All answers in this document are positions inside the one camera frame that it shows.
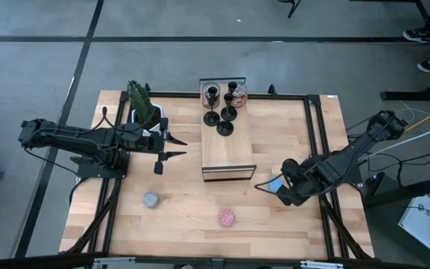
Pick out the pink patterned candle tin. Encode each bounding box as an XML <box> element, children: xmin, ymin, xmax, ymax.
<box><xmin>217</xmin><ymin>208</ymin><xmax>237</xmax><ymax>228</ymax></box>

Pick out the white printed paper box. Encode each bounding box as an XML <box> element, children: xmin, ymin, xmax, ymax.
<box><xmin>397</xmin><ymin>194</ymin><xmax>430</xmax><ymax>250</ymax></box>

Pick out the grey round candle tin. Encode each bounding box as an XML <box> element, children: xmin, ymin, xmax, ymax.
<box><xmin>142</xmin><ymin>191</ymin><xmax>160</xmax><ymax>208</ymax></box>

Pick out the orange candle can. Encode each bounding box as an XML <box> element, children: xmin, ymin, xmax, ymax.
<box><xmin>228</xmin><ymin>81</ymin><xmax>249</xmax><ymax>109</ymax></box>

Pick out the black desk foot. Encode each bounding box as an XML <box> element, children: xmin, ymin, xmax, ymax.
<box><xmin>380</xmin><ymin>70</ymin><xmax>430</xmax><ymax>102</ymax></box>

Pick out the black candle stick holder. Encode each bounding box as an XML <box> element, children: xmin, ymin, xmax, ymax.
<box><xmin>202</xmin><ymin>85</ymin><xmax>221</xmax><ymax>127</ymax></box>
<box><xmin>220</xmin><ymin>81</ymin><xmax>239</xmax><ymax>122</ymax></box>
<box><xmin>216</xmin><ymin>93</ymin><xmax>235</xmax><ymax>137</ymax></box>

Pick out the silver candle can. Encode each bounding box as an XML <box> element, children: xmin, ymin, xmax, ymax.
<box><xmin>201</xmin><ymin>81</ymin><xmax>222</xmax><ymax>110</ymax></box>

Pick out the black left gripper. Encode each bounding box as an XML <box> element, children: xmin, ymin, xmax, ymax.
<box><xmin>148</xmin><ymin>117</ymin><xmax>188</xmax><ymax>176</ymax></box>

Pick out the blue patterned candle tin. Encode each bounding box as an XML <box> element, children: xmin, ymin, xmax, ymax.
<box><xmin>268</xmin><ymin>178</ymin><xmax>285</xmax><ymax>194</ymax></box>

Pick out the black stand base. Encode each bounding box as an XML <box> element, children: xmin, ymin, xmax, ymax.
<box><xmin>362</xmin><ymin>171</ymin><xmax>430</xmax><ymax>210</ymax></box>

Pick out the green cactus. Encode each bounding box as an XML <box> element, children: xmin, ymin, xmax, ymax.
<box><xmin>126</xmin><ymin>79</ymin><xmax>156</xmax><ymax>124</ymax></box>

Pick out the black crossbar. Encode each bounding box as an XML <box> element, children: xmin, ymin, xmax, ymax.
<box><xmin>0</xmin><ymin>252</ymin><xmax>430</xmax><ymax>269</ymax></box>

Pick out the white faceted plant pot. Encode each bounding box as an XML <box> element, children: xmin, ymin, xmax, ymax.
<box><xmin>131</xmin><ymin>103</ymin><xmax>170</xmax><ymax>137</ymax></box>

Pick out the black chair leg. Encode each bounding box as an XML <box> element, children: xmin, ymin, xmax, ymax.
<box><xmin>277</xmin><ymin>0</ymin><xmax>302</xmax><ymax>19</ymax></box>

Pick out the black aluminium table frame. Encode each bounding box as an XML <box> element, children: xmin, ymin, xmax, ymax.
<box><xmin>63</xmin><ymin>82</ymin><xmax>375</xmax><ymax>262</ymax></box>

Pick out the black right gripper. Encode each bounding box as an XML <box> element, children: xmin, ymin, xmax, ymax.
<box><xmin>255</xmin><ymin>158</ymin><xmax>323</xmax><ymax>207</ymax></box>

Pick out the yellow cable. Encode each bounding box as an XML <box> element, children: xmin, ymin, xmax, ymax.
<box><xmin>406</xmin><ymin>99</ymin><xmax>430</xmax><ymax>132</ymax></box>

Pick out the wooden shelf riser black frame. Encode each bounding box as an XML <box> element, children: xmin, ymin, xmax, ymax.
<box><xmin>199</xmin><ymin>77</ymin><xmax>258</xmax><ymax>183</ymax></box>

